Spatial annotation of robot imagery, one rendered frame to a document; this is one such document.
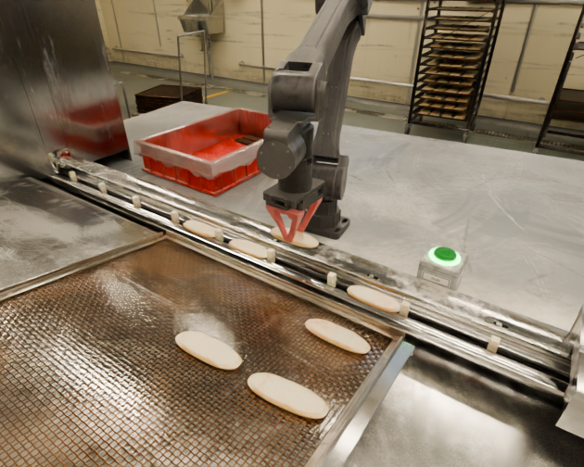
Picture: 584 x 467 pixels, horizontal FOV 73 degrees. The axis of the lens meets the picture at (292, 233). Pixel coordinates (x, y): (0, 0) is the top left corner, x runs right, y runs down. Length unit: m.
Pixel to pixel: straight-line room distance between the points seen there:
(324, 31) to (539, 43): 4.30
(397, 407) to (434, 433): 0.06
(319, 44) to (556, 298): 0.63
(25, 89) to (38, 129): 0.10
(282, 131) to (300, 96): 0.07
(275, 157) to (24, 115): 0.83
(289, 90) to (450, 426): 0.51
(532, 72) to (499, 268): 4.16
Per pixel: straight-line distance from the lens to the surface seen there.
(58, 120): 1.30
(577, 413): 0.63
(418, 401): 0.64
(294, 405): 0.47
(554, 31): 4.94
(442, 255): 0.77
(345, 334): 0.57
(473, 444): 0.62
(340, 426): 0.47
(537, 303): 0.87
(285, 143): 0.55
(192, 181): 1.17
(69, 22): 1.31
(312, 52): 0.67
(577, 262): 1.04
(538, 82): 5.00
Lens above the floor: 1.32
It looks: 32 degrees down
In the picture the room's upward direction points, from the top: straight up
